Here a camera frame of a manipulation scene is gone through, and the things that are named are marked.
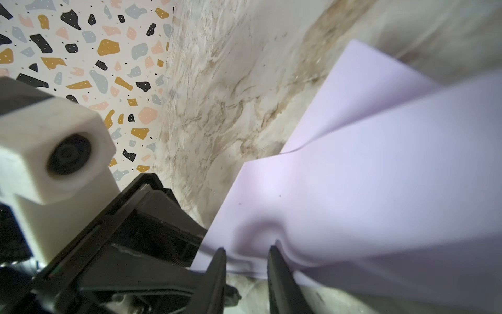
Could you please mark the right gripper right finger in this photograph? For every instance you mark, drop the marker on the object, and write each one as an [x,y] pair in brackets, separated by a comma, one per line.
[285,296]

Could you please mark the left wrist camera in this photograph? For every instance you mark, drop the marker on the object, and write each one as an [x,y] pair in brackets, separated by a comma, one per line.
[55,174]

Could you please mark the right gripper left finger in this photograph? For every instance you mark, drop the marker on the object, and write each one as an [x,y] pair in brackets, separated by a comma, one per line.
[209,297]

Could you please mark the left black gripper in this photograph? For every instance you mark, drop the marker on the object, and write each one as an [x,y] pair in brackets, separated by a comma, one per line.
[141,245]

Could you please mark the lilac square paper sheet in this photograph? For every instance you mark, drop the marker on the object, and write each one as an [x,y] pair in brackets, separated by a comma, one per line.
[389,185]

